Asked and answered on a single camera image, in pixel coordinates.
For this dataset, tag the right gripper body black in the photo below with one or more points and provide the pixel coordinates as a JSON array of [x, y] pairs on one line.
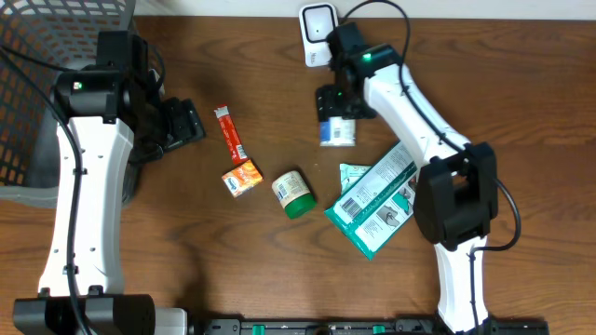
[[340, 100]]

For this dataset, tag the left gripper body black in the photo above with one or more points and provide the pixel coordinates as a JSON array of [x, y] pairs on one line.
[[178, 125]]

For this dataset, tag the white jar blue label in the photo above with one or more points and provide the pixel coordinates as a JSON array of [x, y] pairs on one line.
[[337, 132]]

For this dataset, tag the red white small packet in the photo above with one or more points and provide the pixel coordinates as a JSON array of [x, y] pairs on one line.
[[230, 134]]

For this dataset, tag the orange small box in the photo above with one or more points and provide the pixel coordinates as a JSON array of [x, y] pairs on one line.
[[242, 178]]

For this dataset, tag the green lid jar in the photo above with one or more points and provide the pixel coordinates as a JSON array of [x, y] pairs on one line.
[[293, 194]]

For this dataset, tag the green white package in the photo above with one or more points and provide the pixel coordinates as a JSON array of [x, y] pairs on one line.
[[379, 203]]

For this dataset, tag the pale green wipes packet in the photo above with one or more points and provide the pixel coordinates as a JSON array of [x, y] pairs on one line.
[[350, 174]]

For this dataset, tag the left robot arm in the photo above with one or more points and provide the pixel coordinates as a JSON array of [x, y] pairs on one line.
[[111, 117]]

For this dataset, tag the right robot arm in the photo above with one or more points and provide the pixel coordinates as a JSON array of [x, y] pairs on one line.
[[457, 185]]

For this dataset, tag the white barcode scanner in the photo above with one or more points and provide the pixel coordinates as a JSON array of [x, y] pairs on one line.
[[317, 21]]

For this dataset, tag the grey plastic mesh basket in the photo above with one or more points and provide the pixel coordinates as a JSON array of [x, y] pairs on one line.
[[40, 37]]

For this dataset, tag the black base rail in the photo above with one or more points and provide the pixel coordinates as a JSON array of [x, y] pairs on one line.
[[408, 325]]

